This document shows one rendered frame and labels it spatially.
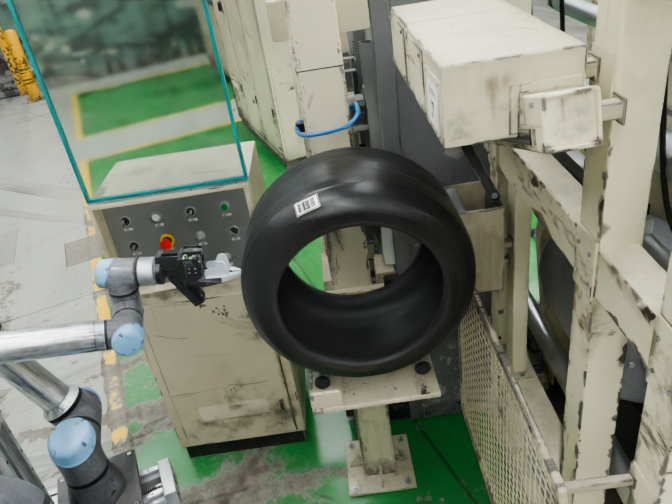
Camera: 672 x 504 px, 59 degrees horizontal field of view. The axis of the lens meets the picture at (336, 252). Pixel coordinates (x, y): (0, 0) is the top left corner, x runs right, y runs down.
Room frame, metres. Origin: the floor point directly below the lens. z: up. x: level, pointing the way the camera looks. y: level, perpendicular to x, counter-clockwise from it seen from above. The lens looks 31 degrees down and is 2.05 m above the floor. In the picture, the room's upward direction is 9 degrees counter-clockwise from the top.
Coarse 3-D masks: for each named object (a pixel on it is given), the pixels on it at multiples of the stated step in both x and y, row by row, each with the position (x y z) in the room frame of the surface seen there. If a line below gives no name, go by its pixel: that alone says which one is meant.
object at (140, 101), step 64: (64, 0) 1.88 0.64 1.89; (128, 0) 1.87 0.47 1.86; (192, 0) 1.87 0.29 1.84; (64, 64) 1.88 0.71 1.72; (128, 64) 1.87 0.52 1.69; (192, 64) 1.87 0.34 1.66; (64, 128) 1.88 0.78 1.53; (128, 128) 1.87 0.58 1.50; (192, 128) 1.87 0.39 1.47; (128, 192) 1.88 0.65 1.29
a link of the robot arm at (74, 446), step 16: (80, 416) 1.22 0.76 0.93; (64, 432) 1.16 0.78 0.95; (80, 432) 1.15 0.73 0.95; (96, 432) 1.19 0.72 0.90; (48, 448) 1.12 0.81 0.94; (64, 448) 1.11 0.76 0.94; (80, 448) 1.11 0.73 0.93; (96, 448) 1.14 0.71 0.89; (64, 464) 1.09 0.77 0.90; (80, 464) 1.10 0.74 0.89; (96, 464) 1.12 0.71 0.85; (64, 480) 1.11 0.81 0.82; (80, 480) 1.09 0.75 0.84
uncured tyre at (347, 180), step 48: (288, 192) 1.30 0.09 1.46; (336, 192) 1.23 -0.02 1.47; (384, 192) 1.22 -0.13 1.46; (432, 192) 1.27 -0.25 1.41; (288, 240) 1.20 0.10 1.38; (432, 240) 1.19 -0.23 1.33; (288, 288) 1.48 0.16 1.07; (384, 288) 1.50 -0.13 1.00; (432, 288) 1.43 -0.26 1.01; (288, 336) 1.20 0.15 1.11; (336, 336) 1.40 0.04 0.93; (384, 336) 1.37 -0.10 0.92; (432, 336) 1.19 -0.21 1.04
